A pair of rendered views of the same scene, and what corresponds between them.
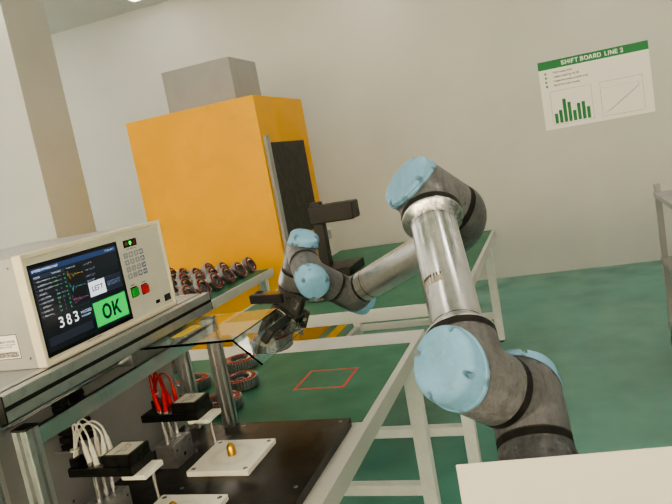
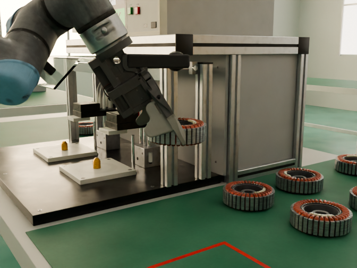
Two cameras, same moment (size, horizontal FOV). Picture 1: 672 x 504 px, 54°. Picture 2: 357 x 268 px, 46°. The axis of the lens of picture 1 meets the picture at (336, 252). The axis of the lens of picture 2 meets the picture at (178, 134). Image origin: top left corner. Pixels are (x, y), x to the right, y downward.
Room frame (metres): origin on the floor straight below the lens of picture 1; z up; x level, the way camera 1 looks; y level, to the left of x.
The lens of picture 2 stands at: (2.18, -0.40, 1.08)
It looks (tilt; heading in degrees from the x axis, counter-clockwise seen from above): 11 degrees down; 126
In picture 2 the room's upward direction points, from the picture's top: straight up
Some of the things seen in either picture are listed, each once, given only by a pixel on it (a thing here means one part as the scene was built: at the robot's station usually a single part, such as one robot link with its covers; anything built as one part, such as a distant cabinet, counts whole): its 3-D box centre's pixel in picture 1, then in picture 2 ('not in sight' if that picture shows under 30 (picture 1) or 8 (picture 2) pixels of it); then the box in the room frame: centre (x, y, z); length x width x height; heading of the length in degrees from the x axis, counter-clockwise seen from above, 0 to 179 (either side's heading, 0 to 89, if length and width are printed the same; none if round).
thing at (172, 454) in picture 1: (175, 449); (145, 154); (1.44, 0.45, 0.80); 0.07 x 0.05 x 0.06; 161
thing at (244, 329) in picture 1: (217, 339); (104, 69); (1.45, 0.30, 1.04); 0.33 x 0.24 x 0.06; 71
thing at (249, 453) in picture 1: (232, 456); (96, 169); (1.40, 0.31, 0.78); 0.15 x 0.15 x 0.01; 71
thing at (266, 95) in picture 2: not in sight; (266, 115); (1.72, 0.62, 0.91); 0.28 x 0.03 x 0.32; 71
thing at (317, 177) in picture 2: not in sight; (299, 180); (1.84, 0.56, 0.77); 0.11 x 0.11 x 0.04
